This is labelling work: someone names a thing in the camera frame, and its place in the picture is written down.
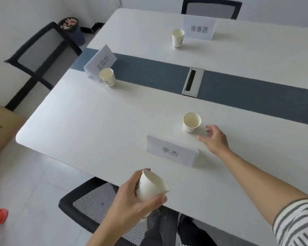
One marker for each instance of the person's right hand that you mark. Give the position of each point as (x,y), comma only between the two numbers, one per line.
(218,142)

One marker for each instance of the person's left hand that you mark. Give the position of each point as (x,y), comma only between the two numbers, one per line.
(124,202)

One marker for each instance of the person's left thumb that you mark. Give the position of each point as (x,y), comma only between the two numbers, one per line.
(156,202)

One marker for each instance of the person's right thumb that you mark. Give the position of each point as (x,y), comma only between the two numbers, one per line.
(203,138)

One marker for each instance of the white paper cup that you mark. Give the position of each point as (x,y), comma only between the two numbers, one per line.
(150,188)
(191,122)
(178,38)
(108,77)

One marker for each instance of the person's left forearm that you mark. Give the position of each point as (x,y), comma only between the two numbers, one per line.
(110,234)

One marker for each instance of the person's right forearm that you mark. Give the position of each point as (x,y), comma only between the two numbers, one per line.
(256,179)

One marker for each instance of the white paper name card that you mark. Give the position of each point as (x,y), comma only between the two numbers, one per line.
(199,28)
(98,62)
(172,150)

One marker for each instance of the person's dark trouser leg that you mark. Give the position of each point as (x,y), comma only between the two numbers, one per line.
(192,231)

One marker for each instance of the black mesh office chair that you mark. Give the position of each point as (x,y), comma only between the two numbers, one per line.
(45,52)
(211,8)
(92,202)

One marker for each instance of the grey striped shirt sleeve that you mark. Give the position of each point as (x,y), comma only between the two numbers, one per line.
(300,225)

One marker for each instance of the dark mesh trash bin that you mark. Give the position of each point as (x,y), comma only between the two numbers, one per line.
(73,30)

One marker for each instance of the brown cardboard box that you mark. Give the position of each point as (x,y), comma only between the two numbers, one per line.
(2,128)

